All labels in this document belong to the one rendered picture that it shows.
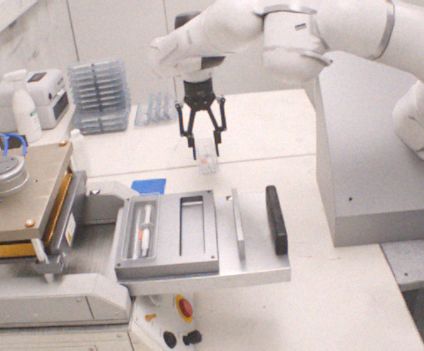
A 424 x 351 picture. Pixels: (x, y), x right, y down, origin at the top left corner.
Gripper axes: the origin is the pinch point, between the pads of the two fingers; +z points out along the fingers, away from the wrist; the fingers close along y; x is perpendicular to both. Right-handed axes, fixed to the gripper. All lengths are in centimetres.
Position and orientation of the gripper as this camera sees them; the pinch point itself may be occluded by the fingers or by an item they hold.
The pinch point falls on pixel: (205, 145)
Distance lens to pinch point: 146.2
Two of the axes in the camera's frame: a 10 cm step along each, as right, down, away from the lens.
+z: 1.0, 8.4, 5.4
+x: -1.1, -5.3, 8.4
